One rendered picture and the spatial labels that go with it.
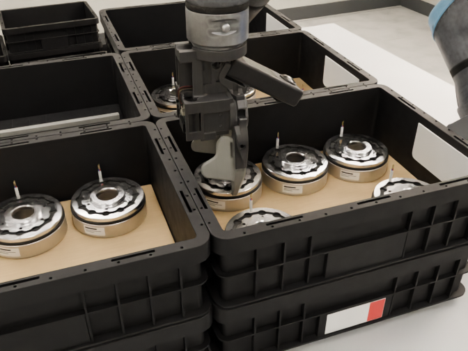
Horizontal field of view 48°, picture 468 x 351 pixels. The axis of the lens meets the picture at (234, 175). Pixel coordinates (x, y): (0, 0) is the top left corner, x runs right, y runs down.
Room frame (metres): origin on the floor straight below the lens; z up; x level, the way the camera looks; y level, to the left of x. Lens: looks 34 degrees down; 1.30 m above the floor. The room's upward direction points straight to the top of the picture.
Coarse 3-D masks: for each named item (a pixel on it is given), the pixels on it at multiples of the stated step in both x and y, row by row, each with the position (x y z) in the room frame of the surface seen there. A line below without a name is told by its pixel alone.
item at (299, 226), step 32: (320, 96) 0.79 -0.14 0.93; (160, 128) 0.68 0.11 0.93; (448, 128) 0.68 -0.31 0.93; (192, 192) 0.52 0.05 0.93; (416, 192) 0.52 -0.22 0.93; (448, 192) 0.53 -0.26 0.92; (256, 224) 0.46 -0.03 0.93; (288, 224) 0.46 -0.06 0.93; (320, 224) 0.47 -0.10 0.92; (352, 224) 0.49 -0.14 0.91
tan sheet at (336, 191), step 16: (384, 176) 0.71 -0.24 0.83; (400, 176) 0.71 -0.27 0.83; (272, 192) 0.66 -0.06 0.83; (320, 192) 0.66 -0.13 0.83; (336, 192) 0.66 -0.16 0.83; (352, 192) 0.66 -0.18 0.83; (368, 192) 0.66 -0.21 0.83; (272, 208) 0.62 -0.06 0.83; (288, 208) 0.62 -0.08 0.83; (304, 208) 0.62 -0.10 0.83; (320, 208) 0.62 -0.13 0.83; (224, 224) 0.58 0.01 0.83
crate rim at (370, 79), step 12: (252, 36) 1.08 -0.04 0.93; (264, 36) 1.08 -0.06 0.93; (276, 36) 1.09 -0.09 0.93; (312, 36) 1.08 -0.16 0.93; (156, 48) 1.01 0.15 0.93; (168, 48) 1.01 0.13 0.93; (324, 48) 1.01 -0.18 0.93; (348, 60) 0.95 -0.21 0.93; (132, 72) 0.89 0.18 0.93; (360, 72) 0.89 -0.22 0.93; (144, 84) 0.84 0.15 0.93; (348, 84) 0.84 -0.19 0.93; (360, 84) 0.84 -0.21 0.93; (144, 96) 0.79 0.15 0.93; (156, 108) 0.75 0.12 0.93; (156, 120) 0.72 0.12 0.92
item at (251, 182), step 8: (248, 160) 0.70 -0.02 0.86; (200, 168) 0.68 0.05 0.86; (248, 168) 0.69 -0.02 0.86; (256, 168) 0.68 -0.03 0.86; (200, 176) 0.66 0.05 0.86; (248, 176) 0.66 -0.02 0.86; (256, 176) 0.66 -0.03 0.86; (200, 184) 0.64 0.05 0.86; (208, 184) 0.64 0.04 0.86; (216, 184) 0.64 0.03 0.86; (224, 184) 0.64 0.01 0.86; (248, 184) 0.64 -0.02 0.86; (256, 184) 0.64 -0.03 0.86; (208, 192) 0.62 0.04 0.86; (216, 192) 0.62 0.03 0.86; (224, 192) 0.62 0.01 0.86; (240, 192) 0.62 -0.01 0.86; (248, 192) 0.62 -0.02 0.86
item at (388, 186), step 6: (384, 180) 0.65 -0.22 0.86; (390, 180) 0.65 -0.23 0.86; (396, 180) 0.65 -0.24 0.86; (402, 180) 0.65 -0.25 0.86; (408, 180) 0.65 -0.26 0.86; (414, 180) 0.65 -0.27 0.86; (420, 180) 0.65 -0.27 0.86; (378, 186) 0.63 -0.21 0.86; (384, 186) 0.63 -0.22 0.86; (390, 186) 0.63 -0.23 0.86; (396, 186) 0.63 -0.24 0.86; (420, 186) 0.63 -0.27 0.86; (378, 192) 0.62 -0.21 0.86; (384, 192) 0.62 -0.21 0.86; (390, 192) 0.62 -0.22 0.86
